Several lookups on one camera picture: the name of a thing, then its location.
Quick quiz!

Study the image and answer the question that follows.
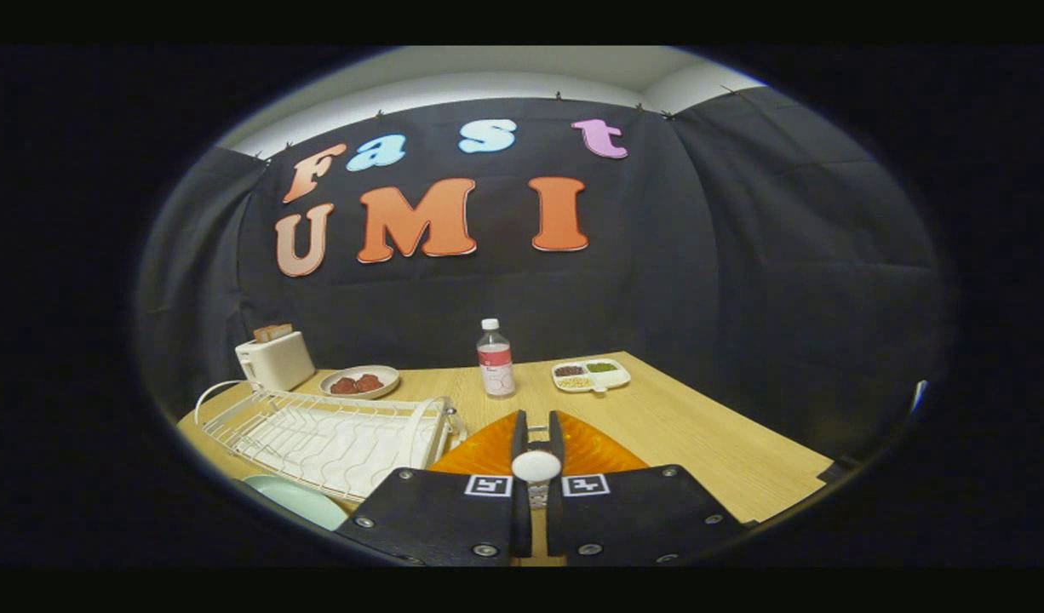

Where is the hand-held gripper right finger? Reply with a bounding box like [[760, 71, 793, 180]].
[[546, 410, 749, 568]]

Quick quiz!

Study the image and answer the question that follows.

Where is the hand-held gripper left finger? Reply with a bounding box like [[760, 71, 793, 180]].
[[335, 410, 533, 568]]

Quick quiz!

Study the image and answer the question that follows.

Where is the white handled metal spoon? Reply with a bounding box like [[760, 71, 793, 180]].
[[511, 426, 564, 512]]

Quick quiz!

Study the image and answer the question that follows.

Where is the white wire dish rack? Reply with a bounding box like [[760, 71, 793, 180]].
[[200, 389, 468, 503]]

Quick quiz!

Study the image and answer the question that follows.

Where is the pale green plate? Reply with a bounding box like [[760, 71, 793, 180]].
[[241, 474, 350, 532]]

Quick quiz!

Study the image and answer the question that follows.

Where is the beige plate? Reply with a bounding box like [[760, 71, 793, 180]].
[[319, 364, 401, 400]]

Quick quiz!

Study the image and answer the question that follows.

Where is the white divided food tray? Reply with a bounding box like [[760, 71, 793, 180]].
[[551, 358, 632, 393]]

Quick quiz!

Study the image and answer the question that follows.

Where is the clear bottle with red label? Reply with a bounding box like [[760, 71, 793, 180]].
[[476, 318, 517, 399]]

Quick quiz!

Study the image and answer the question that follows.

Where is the white toaster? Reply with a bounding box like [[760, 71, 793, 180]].
[[235, 330, 317, 392]]

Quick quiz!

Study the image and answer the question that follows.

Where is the white toaster cable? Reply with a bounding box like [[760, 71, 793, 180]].
[[194, 380, 252, 427]]

